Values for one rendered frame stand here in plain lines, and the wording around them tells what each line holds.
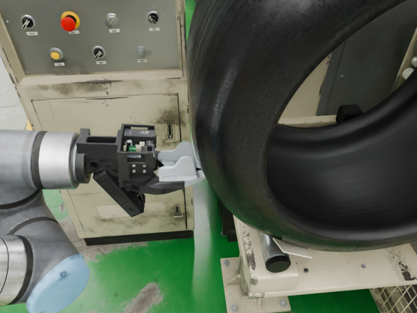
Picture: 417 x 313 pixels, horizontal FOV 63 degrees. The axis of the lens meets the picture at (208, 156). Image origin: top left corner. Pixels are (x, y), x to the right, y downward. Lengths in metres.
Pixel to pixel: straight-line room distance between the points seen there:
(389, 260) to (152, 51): 0.86
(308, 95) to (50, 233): 0.61
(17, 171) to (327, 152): 0.61
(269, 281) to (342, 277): 0.17
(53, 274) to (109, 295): 1.14
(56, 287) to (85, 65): 0.81
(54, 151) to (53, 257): 0.15
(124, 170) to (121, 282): 1.18
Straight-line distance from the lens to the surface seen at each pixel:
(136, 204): 0.59
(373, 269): 0.80
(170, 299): 1.60
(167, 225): 1.63
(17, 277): 0.51
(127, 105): 1.18
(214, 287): 1.61
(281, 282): 0.68
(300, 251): 0.61
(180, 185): 0.55
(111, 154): 0.53
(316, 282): 0.74
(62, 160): 0.53
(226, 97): 0.37
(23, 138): 0.56
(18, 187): 0.58
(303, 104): 0.86
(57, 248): 0.54
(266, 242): 0.63
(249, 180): 0.43
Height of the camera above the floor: 1.43
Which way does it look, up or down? 42 degrees down
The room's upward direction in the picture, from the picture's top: straight up
